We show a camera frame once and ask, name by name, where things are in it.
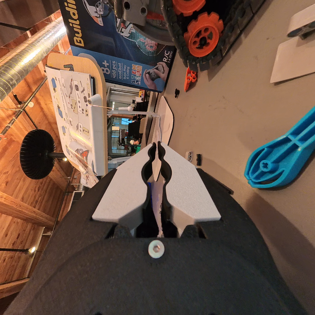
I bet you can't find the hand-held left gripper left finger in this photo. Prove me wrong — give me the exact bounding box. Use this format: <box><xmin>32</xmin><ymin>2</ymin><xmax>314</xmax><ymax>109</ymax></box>
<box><xmin>92</xmin><ymin>143</ymin><xmax>159</xmax><ymax>238</ymax></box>

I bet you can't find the orange wedge panel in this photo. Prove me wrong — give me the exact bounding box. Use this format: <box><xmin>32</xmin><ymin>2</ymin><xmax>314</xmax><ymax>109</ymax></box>
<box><xmin>184</xmin><ymin>67</ymin><xmax>198</xmax><ymax>92</ymax></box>

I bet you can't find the grey orange tracked toy robot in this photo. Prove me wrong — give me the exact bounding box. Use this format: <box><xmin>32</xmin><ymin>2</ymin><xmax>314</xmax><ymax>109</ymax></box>
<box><xmin>114</xmin><ymin>0</ymin><xmax>266</xmax><ymax>72</ymax></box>

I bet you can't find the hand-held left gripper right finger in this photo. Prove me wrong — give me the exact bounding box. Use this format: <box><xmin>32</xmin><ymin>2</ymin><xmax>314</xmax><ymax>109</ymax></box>
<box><xmin>157</xmin><ymin>141</ymin><xmax>221</xmax><ymax>238</ymax></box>

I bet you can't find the teal separator tool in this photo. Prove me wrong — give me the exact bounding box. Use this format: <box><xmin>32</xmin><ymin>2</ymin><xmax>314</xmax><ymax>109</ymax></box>
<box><xmin>244</xmin><ymin>106</ymin><xmax>315</xmax><ymax>189</ymax></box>

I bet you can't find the silver ventilation duct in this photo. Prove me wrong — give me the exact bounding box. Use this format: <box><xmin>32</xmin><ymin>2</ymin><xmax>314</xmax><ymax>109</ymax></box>
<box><xmin>0</xmin><ymin>22</ymin><xmax>68</xmax><ymax>104</ymax></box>

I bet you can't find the grey curved panel assembly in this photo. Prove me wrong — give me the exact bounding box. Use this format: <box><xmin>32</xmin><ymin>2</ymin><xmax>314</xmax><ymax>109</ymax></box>
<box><xmin>150</xmin><ymin>155</ymin><xmax>165</xmax><ymax>234</ymax></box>
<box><xmin>270</xmin><ymin>7</ymin><xmax>315</xmax><ymax>84</ymax></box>

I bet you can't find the dark blue robot kit box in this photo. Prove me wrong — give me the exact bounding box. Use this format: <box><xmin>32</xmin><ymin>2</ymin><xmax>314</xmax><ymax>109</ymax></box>
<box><xmin>62</xmin><ymin>0</ymin><xmax>176</xmax><ymax>93</ymax></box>

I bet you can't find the robot instruction booklet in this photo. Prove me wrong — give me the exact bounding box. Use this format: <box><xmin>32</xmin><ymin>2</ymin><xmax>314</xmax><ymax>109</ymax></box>
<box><xmin>45</xmin><ymin>65</ymin><xmax>99</xmax><ymax>187</ymax></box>

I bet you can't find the black pleated pendant lamp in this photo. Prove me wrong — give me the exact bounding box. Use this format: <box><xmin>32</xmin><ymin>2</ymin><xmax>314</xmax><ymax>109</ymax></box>
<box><xmin>20</xmin><ymin>129</ymin><xmax>66</xmax><ymax>180</ymax></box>

